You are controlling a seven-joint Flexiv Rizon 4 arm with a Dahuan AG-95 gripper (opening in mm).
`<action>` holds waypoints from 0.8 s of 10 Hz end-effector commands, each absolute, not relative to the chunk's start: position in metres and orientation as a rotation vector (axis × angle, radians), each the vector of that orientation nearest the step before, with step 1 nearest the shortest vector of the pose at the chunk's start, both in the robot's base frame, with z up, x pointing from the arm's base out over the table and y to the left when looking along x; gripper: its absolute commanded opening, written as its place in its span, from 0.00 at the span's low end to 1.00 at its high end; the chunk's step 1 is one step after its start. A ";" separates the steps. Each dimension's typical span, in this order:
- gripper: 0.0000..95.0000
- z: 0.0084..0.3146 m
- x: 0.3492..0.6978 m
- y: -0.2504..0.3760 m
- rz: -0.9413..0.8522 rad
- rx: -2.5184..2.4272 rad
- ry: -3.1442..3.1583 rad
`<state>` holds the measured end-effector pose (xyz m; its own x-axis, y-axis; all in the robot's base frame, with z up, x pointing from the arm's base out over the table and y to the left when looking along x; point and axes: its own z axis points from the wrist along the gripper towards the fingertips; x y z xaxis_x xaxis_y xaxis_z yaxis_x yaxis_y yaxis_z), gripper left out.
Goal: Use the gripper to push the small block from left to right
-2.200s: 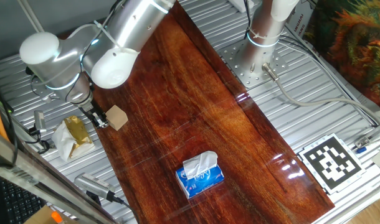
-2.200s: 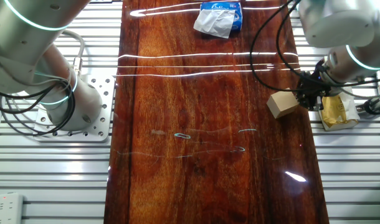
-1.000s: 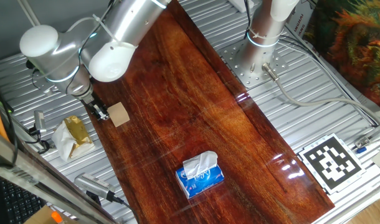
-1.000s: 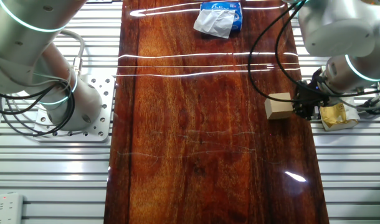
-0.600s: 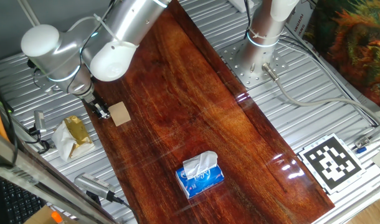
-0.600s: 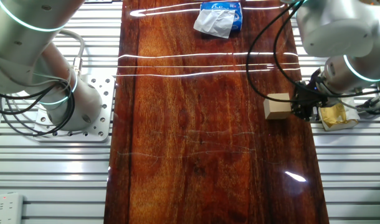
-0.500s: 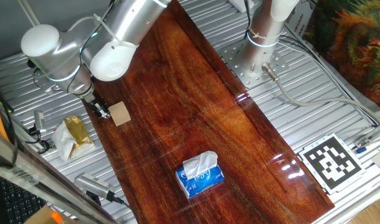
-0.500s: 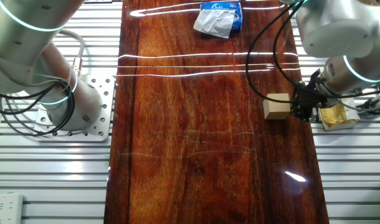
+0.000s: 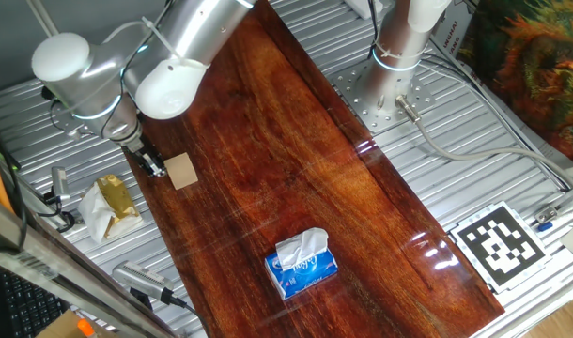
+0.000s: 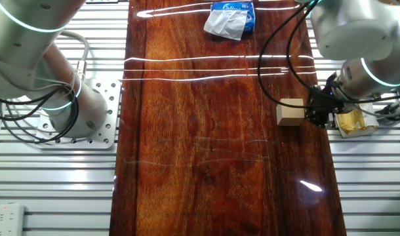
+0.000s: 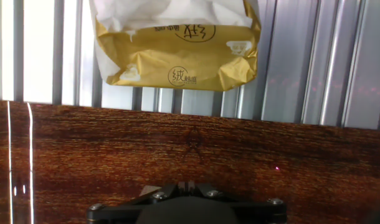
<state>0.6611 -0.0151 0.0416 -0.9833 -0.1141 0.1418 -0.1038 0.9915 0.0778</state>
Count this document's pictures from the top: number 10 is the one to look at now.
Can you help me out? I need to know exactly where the white power strip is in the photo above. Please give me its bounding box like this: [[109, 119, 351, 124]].
[[0, 202, 26, 236]]

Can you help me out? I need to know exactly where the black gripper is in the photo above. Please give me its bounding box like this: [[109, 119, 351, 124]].
[[305, 77, 345, 129]]

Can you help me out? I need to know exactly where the grey cable with metal connector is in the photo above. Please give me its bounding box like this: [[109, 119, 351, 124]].
[[46, 29, 90, 81]]

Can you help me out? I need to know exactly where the black cable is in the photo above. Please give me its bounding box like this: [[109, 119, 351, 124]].
[[286, 0, 400, 105], [257, 0, 321, 109], [0, 83, 81, 144]]

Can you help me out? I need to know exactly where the blue tissue pack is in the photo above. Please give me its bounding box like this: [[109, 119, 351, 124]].
[[203, 1, 256, 41]]

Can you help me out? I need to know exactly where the gold and white tissue packet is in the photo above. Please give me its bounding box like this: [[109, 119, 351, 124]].
[[334, 104, 380, 139]]

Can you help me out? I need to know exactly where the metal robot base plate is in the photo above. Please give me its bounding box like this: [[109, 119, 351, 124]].
[[34, 78, 122, 151]]

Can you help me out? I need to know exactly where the small wooden block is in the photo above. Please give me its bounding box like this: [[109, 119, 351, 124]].
[[276, 98, 306, 127]]

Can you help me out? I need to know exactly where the glossy reddish wooden board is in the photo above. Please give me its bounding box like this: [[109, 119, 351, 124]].
[[108, 0, 348, 236]]

